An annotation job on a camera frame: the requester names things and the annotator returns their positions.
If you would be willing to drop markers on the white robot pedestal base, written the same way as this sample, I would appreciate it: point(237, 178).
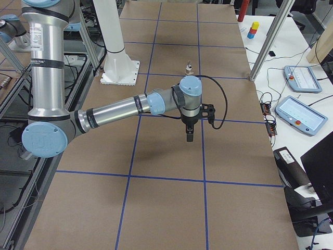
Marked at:
point(119, 69)

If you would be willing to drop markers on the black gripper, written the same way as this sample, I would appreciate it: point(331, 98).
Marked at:
point(189, 121)

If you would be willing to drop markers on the far teach pendant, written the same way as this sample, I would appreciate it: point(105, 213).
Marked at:
point(302, 79)

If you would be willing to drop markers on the aluminium frame post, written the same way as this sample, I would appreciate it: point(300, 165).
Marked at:
point(271, 36)

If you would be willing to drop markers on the teach pendant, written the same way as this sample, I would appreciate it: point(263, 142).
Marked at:
point(300, 116)
point(302, 79)

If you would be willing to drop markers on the yellow red blue blocks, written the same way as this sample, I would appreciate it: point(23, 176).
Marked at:
point(253, 30)

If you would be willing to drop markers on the brown paper table mat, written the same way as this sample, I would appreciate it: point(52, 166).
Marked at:
point(138, 184)

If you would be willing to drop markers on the near teach pendant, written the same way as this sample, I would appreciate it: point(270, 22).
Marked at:
point(300, 116)

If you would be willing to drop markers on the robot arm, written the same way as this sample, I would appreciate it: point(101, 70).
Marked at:
point(51, 126)

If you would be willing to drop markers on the black cardboard box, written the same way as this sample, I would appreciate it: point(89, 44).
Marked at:
point(290, 170)

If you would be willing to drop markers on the white PPR pipe fitting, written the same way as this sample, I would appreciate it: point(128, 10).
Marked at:
point(189, 70)

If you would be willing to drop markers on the red cylinder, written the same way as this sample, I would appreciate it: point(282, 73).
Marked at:
point(243, 10)

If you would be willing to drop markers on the black laptop monitor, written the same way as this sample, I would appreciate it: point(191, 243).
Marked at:
point(317, 162)

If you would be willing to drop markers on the orange circuit board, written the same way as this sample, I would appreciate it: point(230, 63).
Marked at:
point(265, 107)

